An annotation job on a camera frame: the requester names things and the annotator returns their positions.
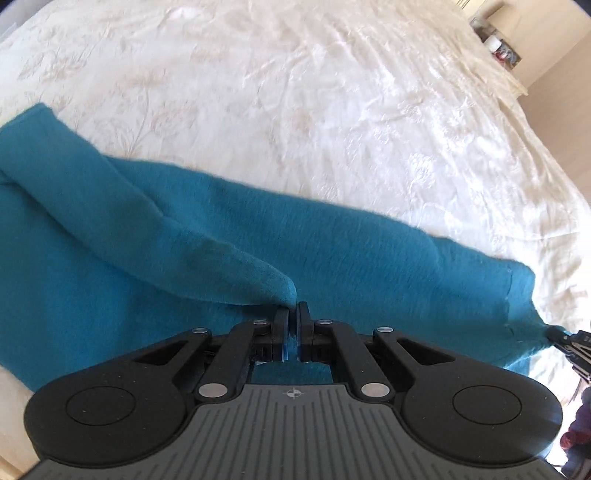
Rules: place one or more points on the cream floral bedspread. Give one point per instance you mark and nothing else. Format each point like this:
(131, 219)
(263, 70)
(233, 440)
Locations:
(323, 101)

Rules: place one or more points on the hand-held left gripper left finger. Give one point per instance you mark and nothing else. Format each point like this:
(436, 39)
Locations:
(282, 323)

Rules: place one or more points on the white jar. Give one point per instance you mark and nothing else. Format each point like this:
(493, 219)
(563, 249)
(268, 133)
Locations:
(492, 43)

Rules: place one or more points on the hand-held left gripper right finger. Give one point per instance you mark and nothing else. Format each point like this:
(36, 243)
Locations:
(303, 323)

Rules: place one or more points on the teal pants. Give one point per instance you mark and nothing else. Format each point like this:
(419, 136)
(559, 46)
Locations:
(323, 240)

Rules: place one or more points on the bedside shelf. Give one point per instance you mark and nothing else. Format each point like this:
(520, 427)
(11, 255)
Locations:
(501, 32)

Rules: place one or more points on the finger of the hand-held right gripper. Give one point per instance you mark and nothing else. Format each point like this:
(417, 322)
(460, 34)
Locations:
(572, 346)

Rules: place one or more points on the person's red patterned clothing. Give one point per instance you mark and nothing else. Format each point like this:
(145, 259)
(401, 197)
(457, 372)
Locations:
(577, 434)

